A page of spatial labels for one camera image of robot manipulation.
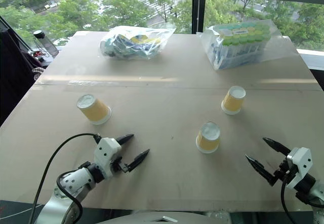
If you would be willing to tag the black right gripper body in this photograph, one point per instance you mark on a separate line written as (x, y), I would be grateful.
(284, 171)

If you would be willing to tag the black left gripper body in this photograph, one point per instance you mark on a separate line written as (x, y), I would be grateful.
(117, 164)

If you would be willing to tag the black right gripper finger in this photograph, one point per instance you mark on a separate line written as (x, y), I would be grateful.
(277, 145)
(259, 169)

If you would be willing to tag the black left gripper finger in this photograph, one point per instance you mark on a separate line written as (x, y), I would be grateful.
(125, 138)
(138, 159)

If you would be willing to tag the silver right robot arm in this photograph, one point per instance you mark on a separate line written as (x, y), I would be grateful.
(310, 191)

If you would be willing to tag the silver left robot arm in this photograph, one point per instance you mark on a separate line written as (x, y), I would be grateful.
(73, 183)

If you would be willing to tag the yellow paper cup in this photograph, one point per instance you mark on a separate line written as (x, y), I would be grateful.
(233, 100)
(94, 109)
(208, 137)

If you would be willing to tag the silver robot torso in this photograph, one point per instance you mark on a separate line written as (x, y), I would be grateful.
(167, 218)

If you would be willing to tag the clear bag of packets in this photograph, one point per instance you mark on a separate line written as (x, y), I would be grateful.
(134, 43)

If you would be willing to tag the bagged green-capped tube rack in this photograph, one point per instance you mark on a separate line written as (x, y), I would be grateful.
(238, 44)

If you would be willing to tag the clear bottle with black lid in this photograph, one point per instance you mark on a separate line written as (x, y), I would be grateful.
(45, 43)

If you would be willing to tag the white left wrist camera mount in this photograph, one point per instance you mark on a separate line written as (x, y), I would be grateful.
(105, 153)

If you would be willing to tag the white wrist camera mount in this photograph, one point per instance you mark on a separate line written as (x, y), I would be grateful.
(300, 166)
(105, 153)

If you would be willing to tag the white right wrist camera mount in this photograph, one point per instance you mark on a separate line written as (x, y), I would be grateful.
(300, 166)

